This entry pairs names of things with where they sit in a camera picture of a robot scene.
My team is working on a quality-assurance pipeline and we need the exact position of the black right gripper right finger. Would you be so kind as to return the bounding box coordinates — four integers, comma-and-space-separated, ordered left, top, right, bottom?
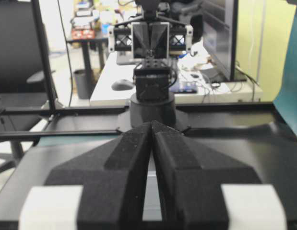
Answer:
152, 121, 287, 230

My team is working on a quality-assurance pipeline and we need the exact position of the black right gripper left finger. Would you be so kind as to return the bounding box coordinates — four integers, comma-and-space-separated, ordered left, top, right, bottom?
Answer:
18, 123, 152, 230

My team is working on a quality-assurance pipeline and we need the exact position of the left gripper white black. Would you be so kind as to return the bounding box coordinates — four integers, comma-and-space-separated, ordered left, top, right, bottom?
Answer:
107, 0, 193, 59

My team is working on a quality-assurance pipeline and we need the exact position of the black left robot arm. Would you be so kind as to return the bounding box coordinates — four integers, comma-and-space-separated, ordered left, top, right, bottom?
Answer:
18, 0, 193, 230

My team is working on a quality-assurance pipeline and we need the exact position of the black computer mouse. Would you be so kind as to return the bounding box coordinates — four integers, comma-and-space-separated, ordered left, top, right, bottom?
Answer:
111, 79, 134, 91

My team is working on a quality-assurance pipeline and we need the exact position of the blue white card box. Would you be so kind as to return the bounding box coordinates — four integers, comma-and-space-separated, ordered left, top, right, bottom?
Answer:
169, 81, 198, 94

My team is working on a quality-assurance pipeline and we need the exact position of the black side table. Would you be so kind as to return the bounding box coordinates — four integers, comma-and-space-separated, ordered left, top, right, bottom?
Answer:
66, 33, 108, 75

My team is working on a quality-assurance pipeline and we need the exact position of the black computer monitor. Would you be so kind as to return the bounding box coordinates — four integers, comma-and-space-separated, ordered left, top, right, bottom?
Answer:
201, 0, 247, 82

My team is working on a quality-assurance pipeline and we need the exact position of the red white box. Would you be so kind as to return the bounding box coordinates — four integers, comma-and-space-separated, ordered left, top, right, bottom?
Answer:
71, 29, 95, 40

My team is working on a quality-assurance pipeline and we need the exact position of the dark grey trash bin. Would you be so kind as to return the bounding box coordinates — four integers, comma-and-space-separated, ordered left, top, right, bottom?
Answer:
73, 69, 95, 99

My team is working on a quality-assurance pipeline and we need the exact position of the white desk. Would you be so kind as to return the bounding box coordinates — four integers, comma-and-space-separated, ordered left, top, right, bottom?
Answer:
89, 42, 263, 107

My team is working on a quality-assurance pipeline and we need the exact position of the teal backdrop sheet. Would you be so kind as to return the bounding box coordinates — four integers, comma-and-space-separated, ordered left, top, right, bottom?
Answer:
273, 0, 297, 137

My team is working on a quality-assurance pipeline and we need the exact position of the black office chair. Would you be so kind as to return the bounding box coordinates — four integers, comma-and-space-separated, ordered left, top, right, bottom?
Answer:
0, 0, 58, 175

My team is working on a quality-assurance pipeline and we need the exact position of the black aluminium frame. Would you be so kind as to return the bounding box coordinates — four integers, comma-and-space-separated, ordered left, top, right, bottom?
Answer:
0, 0, 275, 142

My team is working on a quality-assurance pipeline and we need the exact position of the black hanging cable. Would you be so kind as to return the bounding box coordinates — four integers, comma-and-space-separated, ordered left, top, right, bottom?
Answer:
56, 0, 74, 107

